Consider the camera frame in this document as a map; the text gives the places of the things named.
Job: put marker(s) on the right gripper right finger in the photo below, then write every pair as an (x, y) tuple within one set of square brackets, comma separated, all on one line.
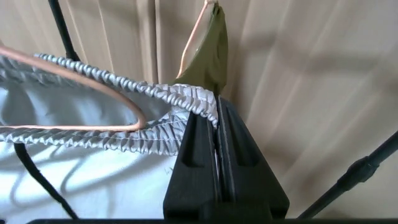
[(248, 180)]

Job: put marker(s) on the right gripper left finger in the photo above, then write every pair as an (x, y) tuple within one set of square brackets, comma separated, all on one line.
[(192, 180)]

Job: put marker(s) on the pale grey garment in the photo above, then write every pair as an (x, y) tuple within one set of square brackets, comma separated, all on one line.
[(93, 174)]

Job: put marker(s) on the green sleeveless shirt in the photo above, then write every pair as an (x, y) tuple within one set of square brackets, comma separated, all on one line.
[(208, 62)]

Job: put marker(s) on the pink clothes hanger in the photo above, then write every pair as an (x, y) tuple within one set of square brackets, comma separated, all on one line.
[(191, 40), (77, 79)]

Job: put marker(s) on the black clothes rack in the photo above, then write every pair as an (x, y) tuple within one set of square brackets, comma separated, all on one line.
[(357, 172)]

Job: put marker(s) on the beige curtain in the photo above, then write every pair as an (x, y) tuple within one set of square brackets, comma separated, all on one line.
[(311, 62)]

